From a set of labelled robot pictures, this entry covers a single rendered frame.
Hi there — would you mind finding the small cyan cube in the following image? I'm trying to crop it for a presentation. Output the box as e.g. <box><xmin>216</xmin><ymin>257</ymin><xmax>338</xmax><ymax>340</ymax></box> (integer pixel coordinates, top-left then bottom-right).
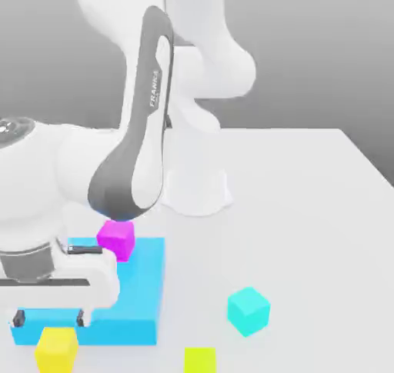
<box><xmin>226</xmin><ymin>285</ymin><xmax>272</xmax><ymax>339</ymax></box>

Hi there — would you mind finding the small magenta cube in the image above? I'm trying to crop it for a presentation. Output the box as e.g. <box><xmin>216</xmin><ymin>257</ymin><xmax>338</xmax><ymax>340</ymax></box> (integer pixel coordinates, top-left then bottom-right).
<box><xmin>96</xmin><ymin>220</ymin><xmax>137</xmax><ymax>264</ymax></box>

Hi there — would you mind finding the large blue box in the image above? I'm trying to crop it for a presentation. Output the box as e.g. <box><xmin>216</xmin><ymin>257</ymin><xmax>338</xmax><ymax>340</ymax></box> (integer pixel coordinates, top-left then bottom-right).
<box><xmin>8</xmin><ymin>236</ymin><xmax>166</xmax><ymax>347</ymax></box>

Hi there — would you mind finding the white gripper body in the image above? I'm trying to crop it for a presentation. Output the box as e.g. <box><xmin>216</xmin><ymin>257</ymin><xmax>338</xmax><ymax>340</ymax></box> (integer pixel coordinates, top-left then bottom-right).
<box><xmin>0</xmin><ymin>251</ymin><xmax>122</xmax><ymax>311</ymax></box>

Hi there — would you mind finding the small lime cube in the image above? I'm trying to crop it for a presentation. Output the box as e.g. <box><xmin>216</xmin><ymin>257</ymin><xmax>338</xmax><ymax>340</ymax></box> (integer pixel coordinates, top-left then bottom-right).
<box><xmin>183</xmin><ymin>347</ymin><xmax>217</xmax><ymax>373</ymax></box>

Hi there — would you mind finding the small yellow cube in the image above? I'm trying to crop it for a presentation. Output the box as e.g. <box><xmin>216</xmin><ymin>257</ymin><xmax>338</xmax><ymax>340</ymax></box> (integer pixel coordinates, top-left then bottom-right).
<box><xmin>34</xmin><ymin>326</ymin><xmax>80</xmax><ymax>373</ymax></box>

